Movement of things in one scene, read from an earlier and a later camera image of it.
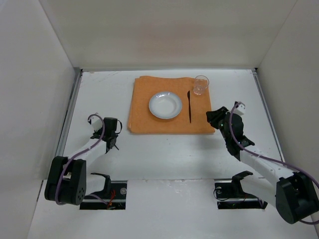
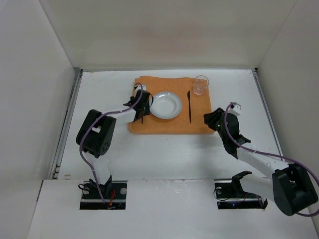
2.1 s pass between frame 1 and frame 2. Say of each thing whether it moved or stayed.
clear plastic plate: stayed
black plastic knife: stayed
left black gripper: moved
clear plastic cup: stayed
